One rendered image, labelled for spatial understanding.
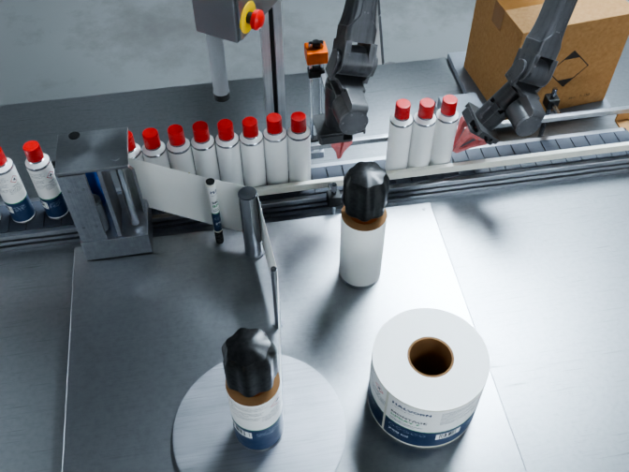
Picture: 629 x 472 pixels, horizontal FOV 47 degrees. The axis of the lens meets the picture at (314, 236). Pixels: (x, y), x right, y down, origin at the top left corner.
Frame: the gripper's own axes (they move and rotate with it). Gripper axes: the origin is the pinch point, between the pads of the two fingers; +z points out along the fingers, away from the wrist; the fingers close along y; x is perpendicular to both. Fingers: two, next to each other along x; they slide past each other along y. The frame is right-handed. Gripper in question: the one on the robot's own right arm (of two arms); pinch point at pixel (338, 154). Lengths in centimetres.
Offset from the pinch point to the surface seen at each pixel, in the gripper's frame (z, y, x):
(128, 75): 101, -63, 170
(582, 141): 14, 63, 7
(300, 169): 6.8, -7.9, 3.4
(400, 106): -6.6, 14.5, 5.1
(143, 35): 102, -56, 201
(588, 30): -7, 65, 23
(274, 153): 1.0, -13.4, 4.0
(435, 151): 7.2, 23.7, 3.8
